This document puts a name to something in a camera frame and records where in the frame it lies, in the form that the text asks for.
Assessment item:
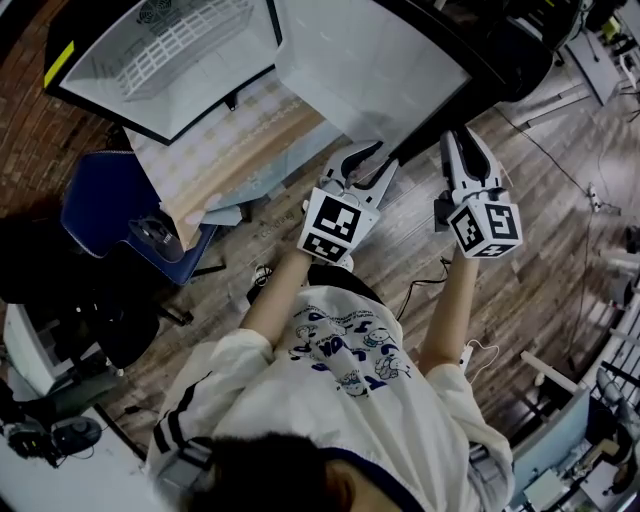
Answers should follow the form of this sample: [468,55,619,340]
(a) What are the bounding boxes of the black office chair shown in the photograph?
[0,214,196,371]

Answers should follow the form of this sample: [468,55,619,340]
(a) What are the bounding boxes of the light blue desk panel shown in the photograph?
[510,387,592,494]

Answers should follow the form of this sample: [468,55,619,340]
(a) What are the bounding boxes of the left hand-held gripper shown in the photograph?
[296,139,401,265]

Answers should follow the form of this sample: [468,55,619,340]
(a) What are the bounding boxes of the black floor cable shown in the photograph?
[499,112,592,194]
[394,257,454,321]

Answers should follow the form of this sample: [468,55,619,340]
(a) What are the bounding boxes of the grey shoulder strap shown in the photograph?
[467,444,509,501]
[158,437,216,501]

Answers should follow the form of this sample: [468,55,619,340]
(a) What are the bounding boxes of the person's black shorts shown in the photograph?
[304,262,386,306]

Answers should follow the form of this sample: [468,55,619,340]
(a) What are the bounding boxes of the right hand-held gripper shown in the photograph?
[432,126,524,261]

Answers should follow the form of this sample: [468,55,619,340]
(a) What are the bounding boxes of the black chair with white frame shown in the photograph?
[492,17,557,104]

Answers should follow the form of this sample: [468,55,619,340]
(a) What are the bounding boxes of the blue padded chair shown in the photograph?
[59,149,226,287]

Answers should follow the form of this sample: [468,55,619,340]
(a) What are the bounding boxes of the person's right forearm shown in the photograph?
[418,249,480,371]

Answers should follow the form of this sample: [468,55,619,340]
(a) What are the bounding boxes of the checkered tablecloth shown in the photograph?
[122,69,351,251]

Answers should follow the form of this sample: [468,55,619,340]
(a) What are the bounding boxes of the black cap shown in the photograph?
[127,214,185,264]

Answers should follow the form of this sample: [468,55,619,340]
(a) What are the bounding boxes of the white desk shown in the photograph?
[2,302,66,396]

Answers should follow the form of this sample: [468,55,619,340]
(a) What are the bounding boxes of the person's left forearm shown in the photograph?
[239,248,314,346]

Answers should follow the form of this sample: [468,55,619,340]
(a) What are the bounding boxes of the person's white printed shirt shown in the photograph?
[145,284,516,512]

